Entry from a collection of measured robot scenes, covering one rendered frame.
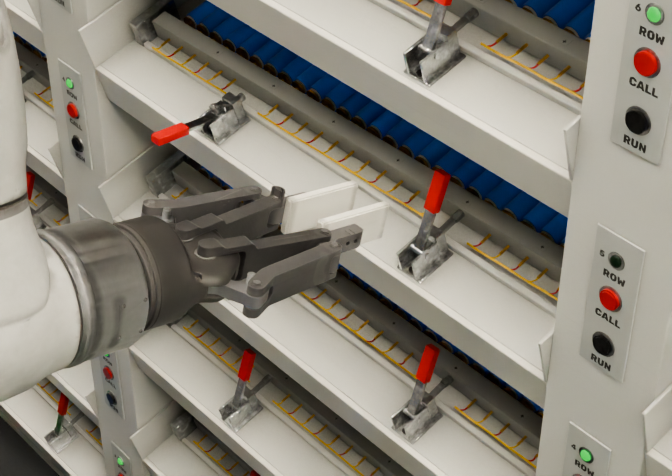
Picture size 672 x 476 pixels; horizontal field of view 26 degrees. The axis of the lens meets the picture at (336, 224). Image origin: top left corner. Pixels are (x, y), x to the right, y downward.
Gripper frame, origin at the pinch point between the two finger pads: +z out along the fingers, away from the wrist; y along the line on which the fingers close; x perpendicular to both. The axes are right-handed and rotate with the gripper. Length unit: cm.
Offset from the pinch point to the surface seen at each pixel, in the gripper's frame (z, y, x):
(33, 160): 15, -61, -29
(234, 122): 12.3, -25.6, -6.4
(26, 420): 30, -77, -83
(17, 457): 33, -83, -96
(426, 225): 11.0, 0.2, -3.3
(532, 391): 11.1, 14.2, -10.9
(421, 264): 10.5, 1.0, -6.4
